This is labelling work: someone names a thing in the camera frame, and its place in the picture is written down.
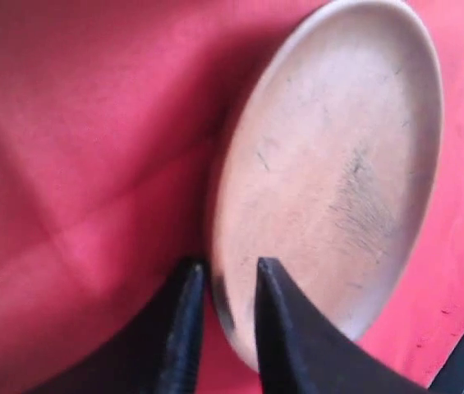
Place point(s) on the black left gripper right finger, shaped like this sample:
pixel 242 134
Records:
pixel 301 351

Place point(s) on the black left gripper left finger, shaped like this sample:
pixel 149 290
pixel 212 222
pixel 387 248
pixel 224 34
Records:
pixel 157 352

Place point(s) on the brown round plate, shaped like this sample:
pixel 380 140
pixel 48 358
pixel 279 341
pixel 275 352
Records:
pixel 328 165

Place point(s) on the red scalloped table cloth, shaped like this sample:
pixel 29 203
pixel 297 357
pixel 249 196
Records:
pixel 110 113

